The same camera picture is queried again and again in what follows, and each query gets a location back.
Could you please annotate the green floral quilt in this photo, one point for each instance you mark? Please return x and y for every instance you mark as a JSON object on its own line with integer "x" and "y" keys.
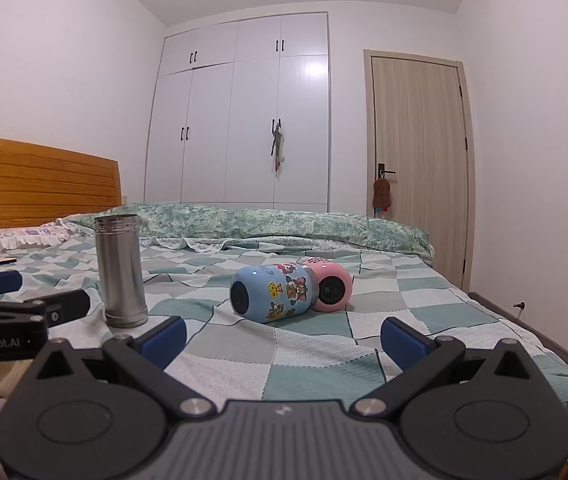
{"x": 264, "y": 225}

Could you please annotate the white wardrobe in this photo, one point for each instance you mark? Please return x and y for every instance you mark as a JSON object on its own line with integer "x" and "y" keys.
{"x": 234, "y": 125}

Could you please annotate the pink cup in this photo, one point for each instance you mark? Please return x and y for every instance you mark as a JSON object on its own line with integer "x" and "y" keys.
{"x": 336, "y": 290}

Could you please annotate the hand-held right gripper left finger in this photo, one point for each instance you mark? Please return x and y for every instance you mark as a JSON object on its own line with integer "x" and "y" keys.
{"x": 166, "y": 341}

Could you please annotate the light wooden door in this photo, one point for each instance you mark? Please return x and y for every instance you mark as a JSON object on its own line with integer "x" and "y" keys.
{"x": 419, "y": 160}

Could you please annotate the purple floral pillow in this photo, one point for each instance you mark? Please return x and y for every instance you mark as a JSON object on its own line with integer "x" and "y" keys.
{"x": 18, "y": 237}

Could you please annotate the blue sticker cup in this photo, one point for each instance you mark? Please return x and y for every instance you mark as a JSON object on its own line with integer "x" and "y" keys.
{"x": 274, "y": 294}

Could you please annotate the wooden headboard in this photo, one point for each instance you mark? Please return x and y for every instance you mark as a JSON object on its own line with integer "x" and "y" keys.
{"x": 38, "y": 185}

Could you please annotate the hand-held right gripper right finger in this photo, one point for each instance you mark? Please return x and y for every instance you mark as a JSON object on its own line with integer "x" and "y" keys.
{"x": 404, "y": 344}

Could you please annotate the stainless steel cup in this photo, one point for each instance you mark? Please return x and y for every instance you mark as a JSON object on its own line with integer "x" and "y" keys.
{"x": 119, "y": 272}

